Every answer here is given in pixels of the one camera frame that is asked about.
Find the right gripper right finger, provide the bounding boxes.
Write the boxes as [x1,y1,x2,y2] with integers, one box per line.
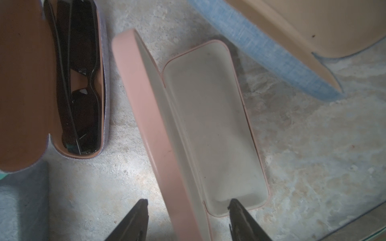
[228,198,272,241]

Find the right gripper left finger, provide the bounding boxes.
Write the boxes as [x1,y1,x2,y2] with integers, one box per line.
[105,199,149,241]

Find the pink glasses case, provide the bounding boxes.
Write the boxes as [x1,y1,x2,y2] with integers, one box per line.
[112,29,269,241]

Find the purple fabric glasses case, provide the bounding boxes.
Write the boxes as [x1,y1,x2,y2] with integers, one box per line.
[1,1,110,173]

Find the tan blue glasses case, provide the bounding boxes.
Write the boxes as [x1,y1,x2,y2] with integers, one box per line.
[190,1,386,101]

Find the teal open glasses case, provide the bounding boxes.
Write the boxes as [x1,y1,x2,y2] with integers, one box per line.
[0,172,8,180]

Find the black sunglasses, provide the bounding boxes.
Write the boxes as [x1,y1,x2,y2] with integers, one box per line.
[43,1,102,155]

